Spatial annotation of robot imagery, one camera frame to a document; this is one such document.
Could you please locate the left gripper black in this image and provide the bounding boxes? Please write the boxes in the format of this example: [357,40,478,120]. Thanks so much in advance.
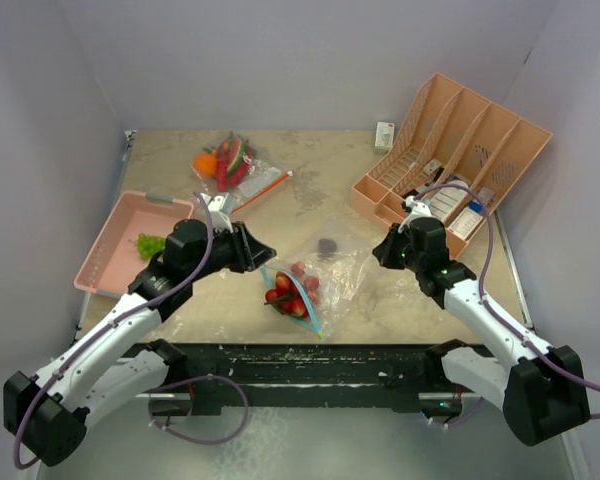
[187,221,276,282]

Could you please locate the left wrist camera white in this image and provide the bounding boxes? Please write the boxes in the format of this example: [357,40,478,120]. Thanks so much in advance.
[195,192,236,231]

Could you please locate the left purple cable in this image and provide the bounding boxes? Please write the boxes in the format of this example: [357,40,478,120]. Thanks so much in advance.
[12,192,251,471]

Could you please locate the orange desk organizer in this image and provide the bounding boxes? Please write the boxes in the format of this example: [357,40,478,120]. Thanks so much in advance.
[351,74,552,257]

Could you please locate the pink plastic basket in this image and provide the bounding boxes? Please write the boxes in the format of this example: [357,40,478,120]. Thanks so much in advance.
[74,191,194,298]

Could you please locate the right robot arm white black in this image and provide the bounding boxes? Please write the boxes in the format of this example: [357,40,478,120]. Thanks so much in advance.
[372,217,591,446]

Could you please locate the white medicine box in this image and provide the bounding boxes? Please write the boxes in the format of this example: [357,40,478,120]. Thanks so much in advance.
[449,207,482,240]

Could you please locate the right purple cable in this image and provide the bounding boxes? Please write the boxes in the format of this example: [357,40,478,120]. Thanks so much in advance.
[412,183,600,421]

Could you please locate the purple cable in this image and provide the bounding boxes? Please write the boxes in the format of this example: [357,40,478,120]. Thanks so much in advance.
[412,183,600,421]
[12,192,251,471]

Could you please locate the zip bag with fake fruit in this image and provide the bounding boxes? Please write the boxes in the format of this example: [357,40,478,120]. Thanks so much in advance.
[260,219,370,341]

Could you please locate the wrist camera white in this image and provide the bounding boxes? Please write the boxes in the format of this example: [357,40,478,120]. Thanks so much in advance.
[398,196,432,232]
[195,192,236,231]

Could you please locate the red fake strawberry bunch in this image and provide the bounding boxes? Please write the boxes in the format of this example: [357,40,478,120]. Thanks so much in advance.
[263,261,321,323]

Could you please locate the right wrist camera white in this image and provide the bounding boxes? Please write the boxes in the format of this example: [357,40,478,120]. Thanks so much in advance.
[398,196,432,232]

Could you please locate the dark purple fake plum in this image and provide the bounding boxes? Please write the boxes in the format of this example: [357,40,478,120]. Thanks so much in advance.
[317,238,338,259]

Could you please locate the zip bag with orange watermelon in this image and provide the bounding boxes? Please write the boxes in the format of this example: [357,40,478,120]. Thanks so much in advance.
[191,131,294,212]

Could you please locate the small white green box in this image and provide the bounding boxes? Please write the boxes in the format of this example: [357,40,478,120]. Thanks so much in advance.
[374,122,395,153]

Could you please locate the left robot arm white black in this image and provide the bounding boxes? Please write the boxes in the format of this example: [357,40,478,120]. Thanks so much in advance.
[3,219,277,470]

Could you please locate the green fake grape bunch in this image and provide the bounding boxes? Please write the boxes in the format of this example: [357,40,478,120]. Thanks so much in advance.
[129,232,166,262]

